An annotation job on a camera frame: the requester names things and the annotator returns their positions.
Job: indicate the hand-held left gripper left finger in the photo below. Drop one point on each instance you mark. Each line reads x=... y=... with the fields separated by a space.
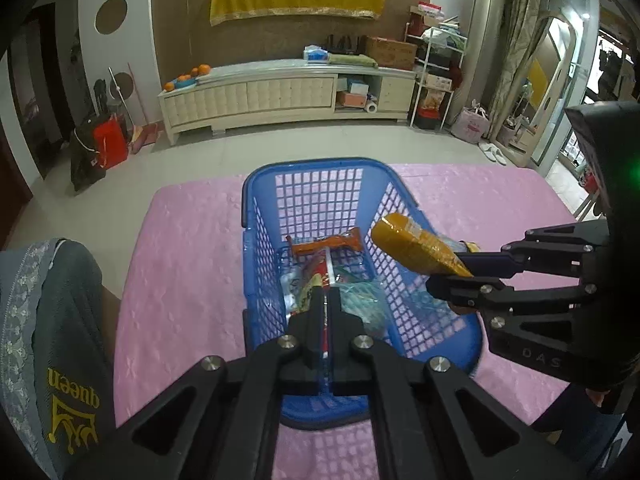
x=315 y=320

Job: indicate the red paper bag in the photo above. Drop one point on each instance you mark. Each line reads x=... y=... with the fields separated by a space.
x=110 y=142

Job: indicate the white paper roll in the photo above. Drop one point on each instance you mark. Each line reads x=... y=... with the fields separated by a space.
x=371 y=106

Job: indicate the orange snack bar packet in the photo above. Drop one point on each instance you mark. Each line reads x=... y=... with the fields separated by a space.
x=325 y=246

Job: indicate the pink bag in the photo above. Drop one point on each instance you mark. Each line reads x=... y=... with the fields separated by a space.
x=470 y=125

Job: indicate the brown wooden door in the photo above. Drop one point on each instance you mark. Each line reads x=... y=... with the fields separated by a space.
x=15 y=200

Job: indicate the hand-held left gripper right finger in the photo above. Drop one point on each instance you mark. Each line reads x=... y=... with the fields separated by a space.
x=340 y=325

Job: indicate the small white box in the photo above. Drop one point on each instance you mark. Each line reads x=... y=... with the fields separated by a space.
x=437 y=81

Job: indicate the white shelf rack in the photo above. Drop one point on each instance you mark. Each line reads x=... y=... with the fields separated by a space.
x=415 y=90

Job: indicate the stack of folded clothes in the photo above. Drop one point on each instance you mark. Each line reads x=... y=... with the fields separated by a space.
x=445 y=35

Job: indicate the light blue snack packet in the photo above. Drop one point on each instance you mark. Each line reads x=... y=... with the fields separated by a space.
x=362 y=302

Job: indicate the orange box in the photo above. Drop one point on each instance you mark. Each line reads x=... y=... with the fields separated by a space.
x=347 y=98

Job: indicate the pink quilted mat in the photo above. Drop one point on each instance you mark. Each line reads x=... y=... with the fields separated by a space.
x=190 y=260

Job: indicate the teal box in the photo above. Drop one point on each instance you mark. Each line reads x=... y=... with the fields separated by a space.
x=356 y=85

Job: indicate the black bag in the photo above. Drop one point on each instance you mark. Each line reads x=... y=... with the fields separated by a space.
x=85 y=160

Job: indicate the cream low cabinet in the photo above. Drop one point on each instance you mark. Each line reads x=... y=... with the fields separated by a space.
x=250 y=97

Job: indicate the clear bluish snack packet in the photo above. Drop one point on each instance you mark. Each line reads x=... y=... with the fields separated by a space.
x=294 y=282

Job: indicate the silver standing air conditioner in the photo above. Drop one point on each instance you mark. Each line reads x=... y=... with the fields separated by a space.
x=487 y=10

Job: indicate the red snack packet green label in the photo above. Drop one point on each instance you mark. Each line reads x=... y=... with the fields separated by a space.
x=317 y=280

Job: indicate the wooden drying rack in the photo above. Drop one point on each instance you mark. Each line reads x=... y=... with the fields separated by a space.
x=587 y=200

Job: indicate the blue plastic basket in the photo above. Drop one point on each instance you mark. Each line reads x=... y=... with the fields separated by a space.
x=320 y=165

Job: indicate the pink broom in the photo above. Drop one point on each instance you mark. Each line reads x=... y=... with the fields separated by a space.
x=145 y=135

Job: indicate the red and yellow box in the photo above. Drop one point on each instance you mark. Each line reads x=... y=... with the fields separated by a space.
x=431 y=110

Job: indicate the white pole with disc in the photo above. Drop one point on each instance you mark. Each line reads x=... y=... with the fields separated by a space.
x=120 y=85

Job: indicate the hanging dark clothes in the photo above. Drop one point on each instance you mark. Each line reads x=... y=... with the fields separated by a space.
x=612 y=65

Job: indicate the blue tissue box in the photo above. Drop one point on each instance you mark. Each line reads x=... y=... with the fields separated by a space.
x=315 y=53

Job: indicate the grey printed garment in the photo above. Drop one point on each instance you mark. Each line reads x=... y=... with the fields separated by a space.
x=60 y=335

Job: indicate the mustard yellow snack packet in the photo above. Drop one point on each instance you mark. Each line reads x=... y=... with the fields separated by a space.
x=415 y=242

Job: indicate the red and white box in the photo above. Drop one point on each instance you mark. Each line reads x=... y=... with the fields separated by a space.
x=427 y=10

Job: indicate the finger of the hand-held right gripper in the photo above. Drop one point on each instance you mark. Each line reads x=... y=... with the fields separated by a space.
x=465 y=295
x=490 y=264

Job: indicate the folded green cloth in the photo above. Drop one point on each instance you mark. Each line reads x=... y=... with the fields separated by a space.
x=352 y=59

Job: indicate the white slipper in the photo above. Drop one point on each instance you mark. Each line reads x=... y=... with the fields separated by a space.
x=499 y=156
x=487 y=147

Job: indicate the patterned curtain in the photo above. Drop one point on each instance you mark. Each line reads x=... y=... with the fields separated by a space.
x=522 y=35

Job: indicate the cardboard box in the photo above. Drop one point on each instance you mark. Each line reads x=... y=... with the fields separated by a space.
x=390 y=51

